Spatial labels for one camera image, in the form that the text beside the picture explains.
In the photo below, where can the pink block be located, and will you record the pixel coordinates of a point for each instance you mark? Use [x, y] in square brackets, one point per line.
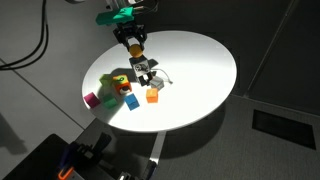
[91, 100]

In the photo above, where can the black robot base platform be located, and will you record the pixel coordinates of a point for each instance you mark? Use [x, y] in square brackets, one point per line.
[36, 160]

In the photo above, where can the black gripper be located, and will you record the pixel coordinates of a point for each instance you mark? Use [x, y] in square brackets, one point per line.
[130, 30]

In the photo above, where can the black spring clamp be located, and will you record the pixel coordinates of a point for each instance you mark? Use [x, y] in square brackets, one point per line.
[101, 143]

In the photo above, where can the plush cube with blue face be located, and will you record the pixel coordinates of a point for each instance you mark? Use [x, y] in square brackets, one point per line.
[140, 65]

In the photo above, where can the orange block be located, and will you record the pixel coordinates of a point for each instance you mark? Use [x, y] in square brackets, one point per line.
[152, 95]

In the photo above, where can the orange plush cube with number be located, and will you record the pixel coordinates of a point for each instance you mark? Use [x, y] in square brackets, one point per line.
[122, 85]

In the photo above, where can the blue block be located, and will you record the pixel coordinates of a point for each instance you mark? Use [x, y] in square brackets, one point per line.
[132, 102]

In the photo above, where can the orange yellow toy apple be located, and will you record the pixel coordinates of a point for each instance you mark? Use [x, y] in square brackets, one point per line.
[136, 50]

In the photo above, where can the white table leg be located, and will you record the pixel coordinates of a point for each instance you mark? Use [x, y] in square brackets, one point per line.
[158, 146]

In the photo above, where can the grey studded block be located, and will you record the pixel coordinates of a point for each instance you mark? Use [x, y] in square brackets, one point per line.
[156, 82]

